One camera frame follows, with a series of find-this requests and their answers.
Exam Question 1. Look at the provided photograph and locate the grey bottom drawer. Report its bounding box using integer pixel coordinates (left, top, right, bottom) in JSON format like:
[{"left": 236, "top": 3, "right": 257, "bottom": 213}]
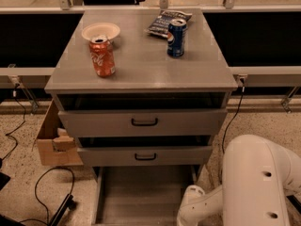
[{"left": 91, "top": 166, "right": 197, "bottom": 226}]

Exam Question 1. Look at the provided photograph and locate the grey drawer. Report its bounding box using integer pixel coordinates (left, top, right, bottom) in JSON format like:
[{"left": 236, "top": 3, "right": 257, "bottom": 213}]
[
  {"left": 91, "top": 166, "right": 197, "bottom": 226},
  {"left": 77, "top": 146, "right": 213, "bottom": 167},
  {"left": 58, "top": 109, "right": 227, "bottom": 137}
]

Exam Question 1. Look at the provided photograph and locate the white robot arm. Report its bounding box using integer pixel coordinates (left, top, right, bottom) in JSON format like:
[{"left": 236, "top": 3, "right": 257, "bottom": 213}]
[{"left": 177, "top": 135, "right": 301, "bottom": 226}]

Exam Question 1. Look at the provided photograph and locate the grey drawer cabinet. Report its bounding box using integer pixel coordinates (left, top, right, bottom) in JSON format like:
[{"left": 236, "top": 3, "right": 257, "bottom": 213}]
[{"left": 44, "top": 8, "right": 239, "bottom": 181}]

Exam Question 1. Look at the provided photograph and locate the grey top drawer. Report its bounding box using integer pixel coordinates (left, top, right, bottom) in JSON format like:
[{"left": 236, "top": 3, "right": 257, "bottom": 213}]
[{"left": 58, "top": 109, "right": 227, "bottom": 137}]

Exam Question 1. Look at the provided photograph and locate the grey middle drawer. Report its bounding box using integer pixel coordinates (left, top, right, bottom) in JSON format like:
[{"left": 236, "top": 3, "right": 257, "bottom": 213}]
[{"left": 77, "top": 146, "right": 213, "bottom": 167}]

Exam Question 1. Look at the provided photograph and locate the orange Coca-Cola can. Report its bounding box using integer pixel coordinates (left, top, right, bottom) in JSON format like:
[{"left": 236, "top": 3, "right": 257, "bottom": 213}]
[{"left": 89, "top": 35, "right": 116, "bottom": 77}]

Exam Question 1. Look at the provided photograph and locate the blue Pepsi can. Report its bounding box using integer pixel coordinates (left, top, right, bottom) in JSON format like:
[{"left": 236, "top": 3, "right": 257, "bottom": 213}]
[{"left": 167, "top": 18, "right": 187, "bottom": 57}]

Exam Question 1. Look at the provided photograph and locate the blue chip bag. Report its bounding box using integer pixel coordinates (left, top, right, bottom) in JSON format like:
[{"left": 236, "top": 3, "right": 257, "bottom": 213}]
[{"left": 146, "top": 10, "right": 192, "bottom": 38}]

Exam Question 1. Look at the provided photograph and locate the white paper bowl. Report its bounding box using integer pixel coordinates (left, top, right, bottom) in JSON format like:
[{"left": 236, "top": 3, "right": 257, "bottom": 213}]
[{"left": 82, "top": 23, "right": 120, "bottom": 40}]

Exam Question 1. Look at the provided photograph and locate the brown cardboard box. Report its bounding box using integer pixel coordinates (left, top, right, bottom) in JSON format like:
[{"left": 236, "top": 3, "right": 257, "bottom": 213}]
[{"left": 36, "top": 102, "right": 82, "bottom": 166}]

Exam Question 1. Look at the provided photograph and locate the black chair base leg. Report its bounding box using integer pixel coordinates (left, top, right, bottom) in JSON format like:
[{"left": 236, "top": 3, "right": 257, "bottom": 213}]
[{"left": 48, "top": 193, "right": 77, "bottom": 226}]

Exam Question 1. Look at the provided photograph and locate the black caster leg right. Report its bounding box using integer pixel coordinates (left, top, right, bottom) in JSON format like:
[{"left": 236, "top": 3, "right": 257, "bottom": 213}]
[{"left": 287, "top": 195, "right": 301, "bottom": 214}]

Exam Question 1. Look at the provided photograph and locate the black power cable right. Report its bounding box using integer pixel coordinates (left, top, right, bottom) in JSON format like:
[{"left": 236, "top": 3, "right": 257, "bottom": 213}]
[{"left": 221, "top": 85, "right": 246, "bottom": 155}]

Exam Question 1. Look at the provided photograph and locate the black looped floor cable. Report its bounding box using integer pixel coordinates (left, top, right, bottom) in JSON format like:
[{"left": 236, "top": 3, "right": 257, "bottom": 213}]
[{"left": 18, "top": 166, "right": 76, "bottom": 225}]

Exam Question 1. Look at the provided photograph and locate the black cable left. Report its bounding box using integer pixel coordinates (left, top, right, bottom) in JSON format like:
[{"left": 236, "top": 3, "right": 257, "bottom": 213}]
[{"left": 0, "top": 83, "right": 28, "bottom": 162}]

